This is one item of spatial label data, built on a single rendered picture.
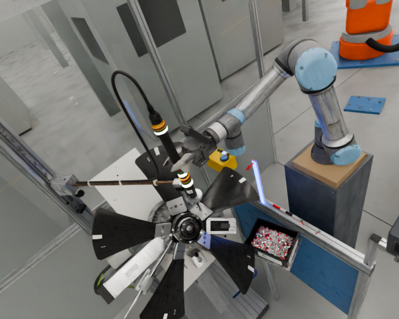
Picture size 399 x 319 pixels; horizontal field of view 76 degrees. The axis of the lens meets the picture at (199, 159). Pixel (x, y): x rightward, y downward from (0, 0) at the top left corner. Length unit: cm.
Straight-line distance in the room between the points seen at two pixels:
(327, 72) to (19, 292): 186
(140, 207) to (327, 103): 91
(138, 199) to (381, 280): 172
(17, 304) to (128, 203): 98
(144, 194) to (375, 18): 385
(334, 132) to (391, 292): 139
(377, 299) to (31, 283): 214
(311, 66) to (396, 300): 171
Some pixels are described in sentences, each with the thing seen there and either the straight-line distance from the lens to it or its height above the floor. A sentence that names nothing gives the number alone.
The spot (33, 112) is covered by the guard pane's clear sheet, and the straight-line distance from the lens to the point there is 143.
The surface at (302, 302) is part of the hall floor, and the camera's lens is 214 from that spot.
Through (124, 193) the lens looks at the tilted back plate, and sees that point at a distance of 127.
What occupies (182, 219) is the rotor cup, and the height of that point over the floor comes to 125.
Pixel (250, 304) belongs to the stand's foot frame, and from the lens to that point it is 207.
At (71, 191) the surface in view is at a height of 136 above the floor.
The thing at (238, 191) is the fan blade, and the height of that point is 116.
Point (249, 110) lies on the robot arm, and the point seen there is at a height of 144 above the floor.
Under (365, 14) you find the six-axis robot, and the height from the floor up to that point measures 63.
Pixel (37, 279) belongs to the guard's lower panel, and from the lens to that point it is 189.
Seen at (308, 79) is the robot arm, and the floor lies 160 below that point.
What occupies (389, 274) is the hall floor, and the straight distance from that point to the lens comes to 229.
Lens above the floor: 203
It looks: 40 degrees down
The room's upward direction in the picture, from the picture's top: 22 degrees counter-clockwise
